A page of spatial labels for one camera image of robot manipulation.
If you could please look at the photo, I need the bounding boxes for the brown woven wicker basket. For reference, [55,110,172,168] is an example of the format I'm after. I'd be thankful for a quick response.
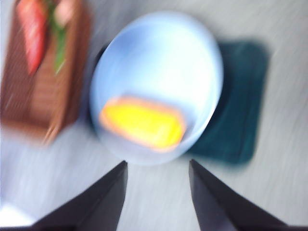
[0,0,93,146]

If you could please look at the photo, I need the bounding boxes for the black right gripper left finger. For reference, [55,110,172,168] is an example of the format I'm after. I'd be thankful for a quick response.
[9,160,128,231]

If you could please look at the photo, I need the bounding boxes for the orange carrot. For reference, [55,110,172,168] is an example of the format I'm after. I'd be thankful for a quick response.
[16,0,48,76]

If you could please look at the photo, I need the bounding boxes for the pale brown egg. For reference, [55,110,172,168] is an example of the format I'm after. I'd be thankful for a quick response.
[55,0,76,27]

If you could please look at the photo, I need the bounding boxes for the light blue round plate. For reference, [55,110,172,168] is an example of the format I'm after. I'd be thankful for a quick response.
[88,10,225,167]

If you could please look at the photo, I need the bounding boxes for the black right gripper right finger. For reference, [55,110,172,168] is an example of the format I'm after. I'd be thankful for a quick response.
[188,159,308,231]

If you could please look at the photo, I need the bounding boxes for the dark green rectangular tray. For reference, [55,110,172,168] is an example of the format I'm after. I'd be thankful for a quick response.
[95,37,271,166]

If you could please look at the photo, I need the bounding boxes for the yellow-orange corn cob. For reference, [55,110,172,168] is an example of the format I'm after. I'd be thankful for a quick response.
[99,95,188,153]

